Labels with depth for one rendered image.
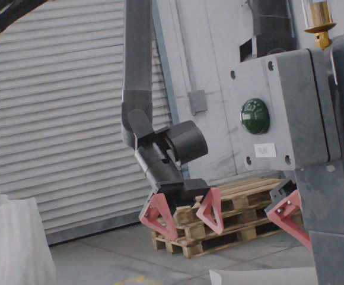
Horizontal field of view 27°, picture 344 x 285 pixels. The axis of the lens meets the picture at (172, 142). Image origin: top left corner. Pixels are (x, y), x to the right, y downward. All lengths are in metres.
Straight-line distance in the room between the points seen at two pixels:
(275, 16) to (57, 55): 7.47
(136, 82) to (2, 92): 6.83
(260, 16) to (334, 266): 0.42
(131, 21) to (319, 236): 0.89
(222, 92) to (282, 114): 8.65
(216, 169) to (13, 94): 2.69
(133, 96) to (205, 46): 7.83
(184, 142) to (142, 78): 0.15
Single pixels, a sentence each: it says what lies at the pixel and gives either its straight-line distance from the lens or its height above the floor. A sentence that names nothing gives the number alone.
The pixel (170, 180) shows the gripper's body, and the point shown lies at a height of 1.18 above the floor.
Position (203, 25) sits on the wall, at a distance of 9.20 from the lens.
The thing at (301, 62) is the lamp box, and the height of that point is 1.32.
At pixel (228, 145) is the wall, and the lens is 9.20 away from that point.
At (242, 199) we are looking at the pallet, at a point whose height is 0.38.
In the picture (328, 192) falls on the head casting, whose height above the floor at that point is 1.21.
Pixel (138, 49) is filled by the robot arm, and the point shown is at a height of 1.42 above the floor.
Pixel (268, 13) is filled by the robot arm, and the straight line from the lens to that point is 0.96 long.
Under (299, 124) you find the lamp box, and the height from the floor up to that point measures 1.27.
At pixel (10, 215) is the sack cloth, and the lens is 2.43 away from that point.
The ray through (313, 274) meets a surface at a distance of 1.11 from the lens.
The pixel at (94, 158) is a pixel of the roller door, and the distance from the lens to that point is 8.41.
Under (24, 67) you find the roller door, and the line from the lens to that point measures 8.25.
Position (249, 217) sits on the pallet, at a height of 0.21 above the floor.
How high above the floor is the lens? 1.31
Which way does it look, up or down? 3 degrees down
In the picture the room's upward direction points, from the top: 11 degrees counter-clockwise
